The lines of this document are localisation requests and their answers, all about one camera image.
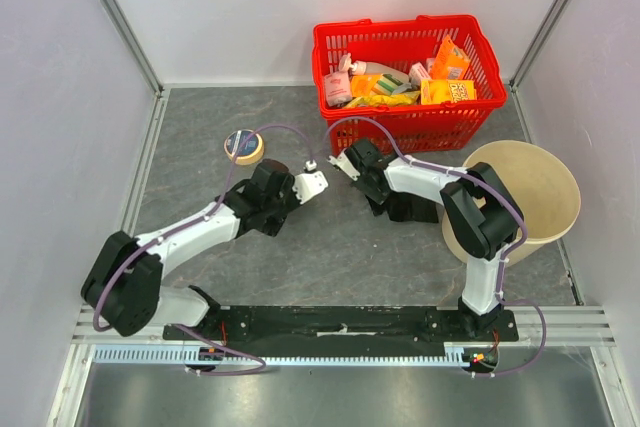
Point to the yellow snack box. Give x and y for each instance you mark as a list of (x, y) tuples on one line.
[(439, 91)]

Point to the red plastic basket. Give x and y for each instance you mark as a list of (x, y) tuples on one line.
[(400, 44)]

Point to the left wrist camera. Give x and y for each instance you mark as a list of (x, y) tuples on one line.
[(307, 186)]

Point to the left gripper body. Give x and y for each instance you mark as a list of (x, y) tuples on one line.
[(282, 203)]

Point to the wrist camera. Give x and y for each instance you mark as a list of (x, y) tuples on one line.
[(307, 186), (341, 162)]

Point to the pink small packet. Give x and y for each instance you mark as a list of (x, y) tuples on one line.
[(417, 74)]

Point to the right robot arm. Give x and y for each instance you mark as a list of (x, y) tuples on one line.
[(483, 215)]

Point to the slotted cable duct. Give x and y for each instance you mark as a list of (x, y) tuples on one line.
[(201, 356)]

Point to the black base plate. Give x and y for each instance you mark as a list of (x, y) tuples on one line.
[(353, 331)]

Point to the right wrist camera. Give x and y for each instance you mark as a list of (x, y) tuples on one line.
[(341, 162)]

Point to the beige trash bin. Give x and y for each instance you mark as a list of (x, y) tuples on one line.
[(542, 186)]

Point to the yellow snack bag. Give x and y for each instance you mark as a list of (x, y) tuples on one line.
[(401, 99)]

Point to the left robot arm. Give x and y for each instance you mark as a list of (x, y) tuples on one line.
[(124, 286)]

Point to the green yellow packet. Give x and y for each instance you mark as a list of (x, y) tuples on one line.
[(386, 84)]

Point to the pink pouch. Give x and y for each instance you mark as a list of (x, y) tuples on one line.
[(337, 88)]

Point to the orange snack pack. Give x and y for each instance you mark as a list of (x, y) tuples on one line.
[(365, 85)]

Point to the orange carton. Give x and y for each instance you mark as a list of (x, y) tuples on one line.
[(451, 62)]

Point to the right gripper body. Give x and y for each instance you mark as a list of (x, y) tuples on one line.
[(406, 208)]

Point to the masking tape roll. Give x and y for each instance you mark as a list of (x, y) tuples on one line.
[(244, 147)]

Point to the pink capped bottle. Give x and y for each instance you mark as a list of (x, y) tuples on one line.
[(356, 67)]

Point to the black trash bag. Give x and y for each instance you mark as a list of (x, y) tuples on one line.
[(405, 207)]

